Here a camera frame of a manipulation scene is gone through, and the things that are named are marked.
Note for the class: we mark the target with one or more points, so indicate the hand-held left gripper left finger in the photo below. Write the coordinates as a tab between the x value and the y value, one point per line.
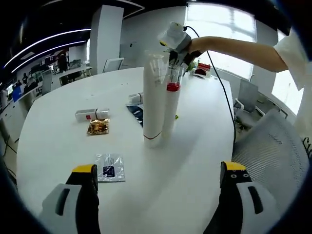
87	202

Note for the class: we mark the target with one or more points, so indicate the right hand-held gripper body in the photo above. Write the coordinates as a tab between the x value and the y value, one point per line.
175	36

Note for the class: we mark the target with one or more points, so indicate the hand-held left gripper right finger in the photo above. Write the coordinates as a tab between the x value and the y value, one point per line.
229	202

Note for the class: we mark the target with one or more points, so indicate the clear plastic packet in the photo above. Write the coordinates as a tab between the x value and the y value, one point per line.
111	168

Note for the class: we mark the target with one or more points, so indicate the tall skincare bottle red collar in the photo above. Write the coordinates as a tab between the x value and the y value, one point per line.
173	102

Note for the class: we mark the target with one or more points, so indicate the white skincare tube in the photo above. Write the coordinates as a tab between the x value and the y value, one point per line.
153	102

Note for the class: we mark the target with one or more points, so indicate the small white skincare bottle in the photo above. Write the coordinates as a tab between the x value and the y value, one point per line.
85	115
136	97

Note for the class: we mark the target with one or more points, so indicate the green black skincare sachet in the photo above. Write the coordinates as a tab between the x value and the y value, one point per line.
136	114

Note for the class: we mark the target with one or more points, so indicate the gold foil skincare sachet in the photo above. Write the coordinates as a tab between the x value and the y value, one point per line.
98	126

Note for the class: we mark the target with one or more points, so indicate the blue storage box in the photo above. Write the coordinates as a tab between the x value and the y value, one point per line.
17	94

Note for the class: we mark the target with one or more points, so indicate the person's right hand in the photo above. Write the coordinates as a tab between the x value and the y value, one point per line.
196	47

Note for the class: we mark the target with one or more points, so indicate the potted green plant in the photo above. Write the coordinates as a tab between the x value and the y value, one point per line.
190	66

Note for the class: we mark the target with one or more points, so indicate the red and white box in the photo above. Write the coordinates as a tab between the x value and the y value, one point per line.
203	67

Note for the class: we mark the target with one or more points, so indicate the grey mesh office chair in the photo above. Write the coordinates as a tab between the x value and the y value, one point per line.
273	151

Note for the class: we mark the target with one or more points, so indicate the white office desk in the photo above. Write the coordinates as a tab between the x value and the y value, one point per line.
75	70

